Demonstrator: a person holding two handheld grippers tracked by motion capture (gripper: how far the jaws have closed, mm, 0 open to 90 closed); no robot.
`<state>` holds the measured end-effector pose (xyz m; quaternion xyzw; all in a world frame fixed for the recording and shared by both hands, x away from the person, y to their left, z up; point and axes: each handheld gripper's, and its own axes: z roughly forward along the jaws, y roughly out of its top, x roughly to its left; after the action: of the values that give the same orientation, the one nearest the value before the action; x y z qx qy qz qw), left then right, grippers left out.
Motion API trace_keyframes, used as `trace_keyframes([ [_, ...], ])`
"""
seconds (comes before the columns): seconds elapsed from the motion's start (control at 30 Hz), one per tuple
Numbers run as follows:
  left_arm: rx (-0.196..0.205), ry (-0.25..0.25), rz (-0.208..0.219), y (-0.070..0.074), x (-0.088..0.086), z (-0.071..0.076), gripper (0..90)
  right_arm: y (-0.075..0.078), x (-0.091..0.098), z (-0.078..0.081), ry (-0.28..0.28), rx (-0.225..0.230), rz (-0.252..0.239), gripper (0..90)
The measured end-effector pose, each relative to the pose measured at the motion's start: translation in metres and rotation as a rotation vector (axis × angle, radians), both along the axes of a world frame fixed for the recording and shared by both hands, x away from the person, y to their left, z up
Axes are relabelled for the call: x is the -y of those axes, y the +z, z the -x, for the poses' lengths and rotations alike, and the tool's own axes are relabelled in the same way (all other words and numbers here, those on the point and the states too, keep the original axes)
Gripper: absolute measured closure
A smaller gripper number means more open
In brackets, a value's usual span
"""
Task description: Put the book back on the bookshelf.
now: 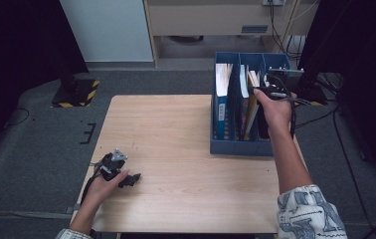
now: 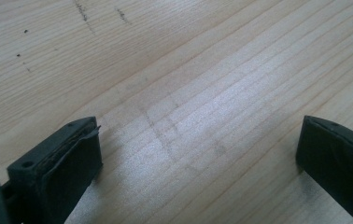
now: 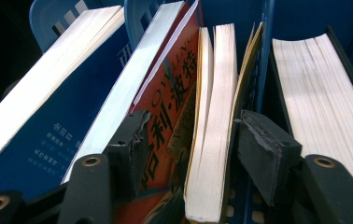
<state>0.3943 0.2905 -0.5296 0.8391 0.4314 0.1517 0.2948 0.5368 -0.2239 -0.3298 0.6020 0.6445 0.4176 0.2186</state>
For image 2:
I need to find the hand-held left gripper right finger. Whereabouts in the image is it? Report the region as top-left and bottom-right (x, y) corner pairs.
(295, 115), (353, 224)

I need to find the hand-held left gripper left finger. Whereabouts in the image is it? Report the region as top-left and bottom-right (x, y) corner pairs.
(7, 116), (104, 224)

